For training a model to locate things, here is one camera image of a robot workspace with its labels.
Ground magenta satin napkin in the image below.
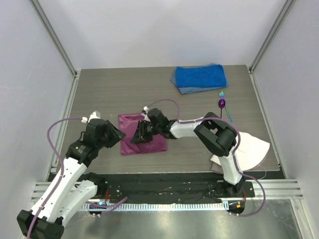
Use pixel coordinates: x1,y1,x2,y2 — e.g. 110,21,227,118
118,113,167,156

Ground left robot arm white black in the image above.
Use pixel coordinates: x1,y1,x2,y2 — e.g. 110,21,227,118
17,112,126,239

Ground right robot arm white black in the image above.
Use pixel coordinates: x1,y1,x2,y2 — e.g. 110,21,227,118
131,108,245,197

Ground blue striped cloth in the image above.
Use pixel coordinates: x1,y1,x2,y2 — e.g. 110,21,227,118
170,68,229,95

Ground iridescent purple spoon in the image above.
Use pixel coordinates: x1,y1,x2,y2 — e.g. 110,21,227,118
218,99,226,118

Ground iridescent fork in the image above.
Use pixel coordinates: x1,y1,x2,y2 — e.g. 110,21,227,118
219,91,232,122

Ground blue terry towel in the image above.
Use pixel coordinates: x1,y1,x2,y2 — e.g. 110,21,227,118
175,64,228,88

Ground white folded cloth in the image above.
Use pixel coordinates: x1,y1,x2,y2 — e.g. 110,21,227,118
210,131,271,171

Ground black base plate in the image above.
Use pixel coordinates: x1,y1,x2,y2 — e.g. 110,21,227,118
94,172,255,204

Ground white slotted cable duct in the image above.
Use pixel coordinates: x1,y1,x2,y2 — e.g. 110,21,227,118
81,202,229,212

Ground aluminium frame post left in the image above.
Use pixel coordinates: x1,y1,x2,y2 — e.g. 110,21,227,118
29,0,77,78

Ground aluminium frame post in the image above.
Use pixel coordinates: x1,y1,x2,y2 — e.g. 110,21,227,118
29,0,77,78
248,0,296,74

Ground aluminium front rail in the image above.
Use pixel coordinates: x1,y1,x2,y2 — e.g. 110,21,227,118
31,179,303,202

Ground aluminium frame post right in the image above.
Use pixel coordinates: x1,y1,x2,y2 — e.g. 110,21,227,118
248,0,296,74

